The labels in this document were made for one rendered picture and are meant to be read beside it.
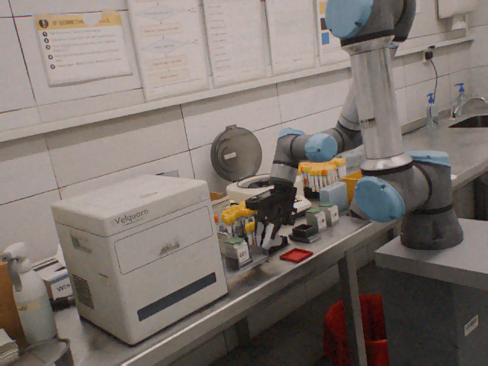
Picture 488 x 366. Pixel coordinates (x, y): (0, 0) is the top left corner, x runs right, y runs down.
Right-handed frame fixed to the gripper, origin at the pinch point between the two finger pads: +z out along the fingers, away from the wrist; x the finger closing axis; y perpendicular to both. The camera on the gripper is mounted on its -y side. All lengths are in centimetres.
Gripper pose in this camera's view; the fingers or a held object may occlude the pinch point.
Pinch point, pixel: (261, 250)
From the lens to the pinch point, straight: 141.1
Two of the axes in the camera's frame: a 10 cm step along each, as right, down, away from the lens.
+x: -6.7, -0.7, 7.4
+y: 7.1, 2.4, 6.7
